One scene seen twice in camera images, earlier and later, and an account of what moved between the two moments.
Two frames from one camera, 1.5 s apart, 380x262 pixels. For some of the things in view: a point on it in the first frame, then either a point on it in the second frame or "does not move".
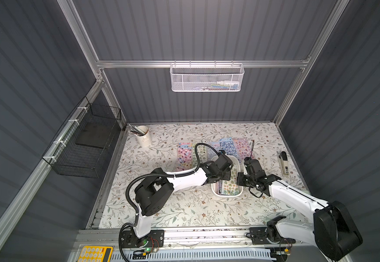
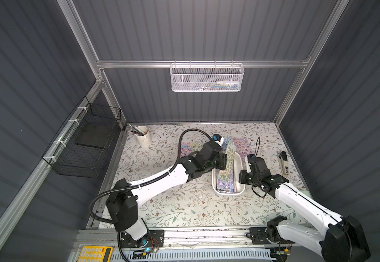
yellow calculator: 96,254 does not move
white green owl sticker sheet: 230,187 -> 227,175
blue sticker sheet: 227,144 does not move
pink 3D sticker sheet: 243,148 does not move
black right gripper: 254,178 does not move
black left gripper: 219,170 -> 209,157
